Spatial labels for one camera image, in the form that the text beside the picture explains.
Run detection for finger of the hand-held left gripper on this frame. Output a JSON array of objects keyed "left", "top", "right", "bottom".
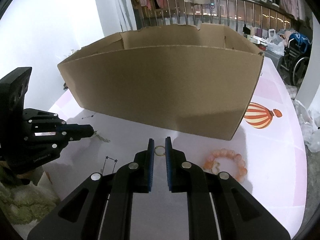
[
  {"left": 23, "top": 108, "right": 95, "bottom": 132},
  {"left": 23, "top": 132, "right": 94, "bottom": 153}
]

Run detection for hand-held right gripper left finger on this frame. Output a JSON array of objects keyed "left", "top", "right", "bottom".
[{"left": 27, "top": 138, "right": 154, "bottom": 240}]

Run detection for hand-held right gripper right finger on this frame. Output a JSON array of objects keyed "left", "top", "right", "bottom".
[{"left": 164, "top": 136, "right": 292, "bottom": 240}]

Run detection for thin chain with pendant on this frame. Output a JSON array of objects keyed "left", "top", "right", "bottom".
[{"left": 92, "top": 130, "right": 110, "bottom": 143}]

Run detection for orange bead bracelet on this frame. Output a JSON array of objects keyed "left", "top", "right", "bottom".
[{"left": 202, "top": 149, "right": 248, "bottom": 183}]

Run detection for brown cardboard box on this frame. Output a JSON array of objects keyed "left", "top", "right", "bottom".
[{"left": 57, "top": 23, "right": 265, "bottom": 141}]

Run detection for person's left forearm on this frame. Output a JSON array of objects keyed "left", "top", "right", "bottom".
[{"left": 0, "top": 165, "right": 60, "bottom": 225}]

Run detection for white curtain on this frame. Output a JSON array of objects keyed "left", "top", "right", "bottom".
[{"left": 114, "top": 0, "right": 138, "bottom": 32}]

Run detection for large white plastic bag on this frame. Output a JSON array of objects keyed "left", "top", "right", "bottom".
[{"left": 294, "top": 99, "right": 320, "bottom": 153}]

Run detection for white flat boxes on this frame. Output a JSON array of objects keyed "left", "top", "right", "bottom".
[{"left": 246, "top": 35, "right": 268, "bottom": 44}]

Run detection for wheelchair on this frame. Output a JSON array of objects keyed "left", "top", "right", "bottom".
[{"left": 279, "top": 31, "right": 313, "bottom": 87}]

